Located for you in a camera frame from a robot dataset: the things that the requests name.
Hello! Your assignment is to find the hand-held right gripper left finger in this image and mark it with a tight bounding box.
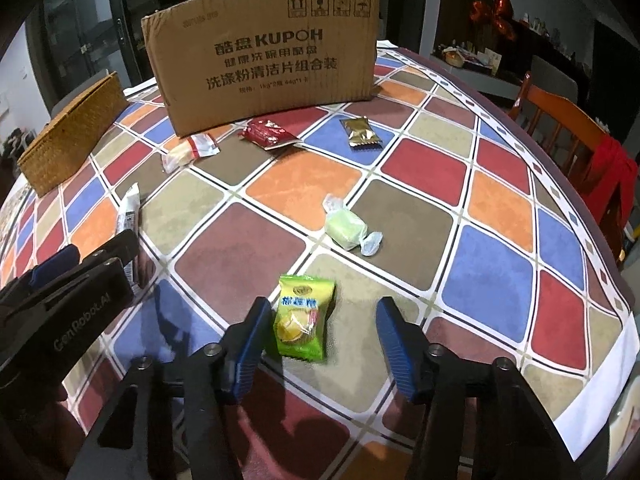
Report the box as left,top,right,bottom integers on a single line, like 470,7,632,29
72,296,275,480

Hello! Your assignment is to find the woven lidded basket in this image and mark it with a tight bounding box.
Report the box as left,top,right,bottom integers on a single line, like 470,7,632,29
17,71,130,197

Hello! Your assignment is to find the dark sideboard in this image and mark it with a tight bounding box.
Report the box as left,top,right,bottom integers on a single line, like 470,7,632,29
510,17,601,91

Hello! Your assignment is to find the brown cardboard box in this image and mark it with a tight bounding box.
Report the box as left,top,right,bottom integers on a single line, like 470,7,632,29
141,0,382,137

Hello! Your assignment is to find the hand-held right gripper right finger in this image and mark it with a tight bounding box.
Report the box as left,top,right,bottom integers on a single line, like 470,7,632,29
376,296,581,480

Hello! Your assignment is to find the sliding glass door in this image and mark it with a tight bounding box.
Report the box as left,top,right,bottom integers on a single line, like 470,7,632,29
42,0,151,96

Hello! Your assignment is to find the small bronze snack packet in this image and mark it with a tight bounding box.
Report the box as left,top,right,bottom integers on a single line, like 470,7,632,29
340,116,383,150

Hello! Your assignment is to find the white low cabinet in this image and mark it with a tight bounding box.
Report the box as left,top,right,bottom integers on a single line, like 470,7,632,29
432,57,523,101

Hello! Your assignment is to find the red foil balloon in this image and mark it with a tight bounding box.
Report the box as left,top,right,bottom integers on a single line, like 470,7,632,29
470,0,518,43

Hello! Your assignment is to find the green snack packet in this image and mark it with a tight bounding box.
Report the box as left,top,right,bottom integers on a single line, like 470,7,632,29
272,274,337,362

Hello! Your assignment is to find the green candy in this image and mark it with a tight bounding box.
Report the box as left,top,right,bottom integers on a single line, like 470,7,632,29
322,193,383,257

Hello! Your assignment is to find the dark red snack packet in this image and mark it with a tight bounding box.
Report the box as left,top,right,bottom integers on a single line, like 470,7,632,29
241,118,300,152

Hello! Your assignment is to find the grey long snack bar packet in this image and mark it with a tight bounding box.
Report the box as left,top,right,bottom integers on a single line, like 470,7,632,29
115,182,142,293

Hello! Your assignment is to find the colourful checked tablecloth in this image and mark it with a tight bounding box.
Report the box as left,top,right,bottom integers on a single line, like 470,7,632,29
0,42,640,480

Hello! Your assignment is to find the pale cracker packet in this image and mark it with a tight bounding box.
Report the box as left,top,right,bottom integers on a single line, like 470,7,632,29
161,133,221,173

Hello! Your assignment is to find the orange wooden chair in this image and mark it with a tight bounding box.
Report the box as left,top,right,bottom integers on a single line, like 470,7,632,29
507,72,638,266

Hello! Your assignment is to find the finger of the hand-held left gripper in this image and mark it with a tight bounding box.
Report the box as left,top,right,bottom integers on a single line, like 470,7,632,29
0,229,140,328
0,244,81,311

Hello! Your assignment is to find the red cloth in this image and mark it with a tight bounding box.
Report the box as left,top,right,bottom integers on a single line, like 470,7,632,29
580,135,638,256

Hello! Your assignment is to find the grey upholstered chair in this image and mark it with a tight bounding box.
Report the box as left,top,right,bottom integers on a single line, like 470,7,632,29
525,55,580,106

